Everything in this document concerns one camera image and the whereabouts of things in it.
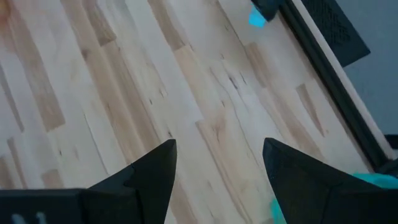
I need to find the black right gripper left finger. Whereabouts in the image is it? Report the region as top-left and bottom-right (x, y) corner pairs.
(0, 138), (178, 224)

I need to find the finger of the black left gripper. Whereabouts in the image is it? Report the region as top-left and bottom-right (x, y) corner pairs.
(251, 0), (285, 22)

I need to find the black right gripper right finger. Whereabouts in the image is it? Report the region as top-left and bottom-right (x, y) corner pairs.
(262, 137), (398, 224)

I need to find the blue rectangular block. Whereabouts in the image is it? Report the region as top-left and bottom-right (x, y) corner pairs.
(248, 3), (267, 29)

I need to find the teal plastic bin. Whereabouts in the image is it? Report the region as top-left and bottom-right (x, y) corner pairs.
(269, 172), (398, 224)

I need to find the black perforated floor grate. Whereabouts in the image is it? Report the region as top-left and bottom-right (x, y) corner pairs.
(300, 0), (371, 68)

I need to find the black aluminium table frame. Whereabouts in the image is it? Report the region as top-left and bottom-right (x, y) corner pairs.
(278, 0), (398, 178)

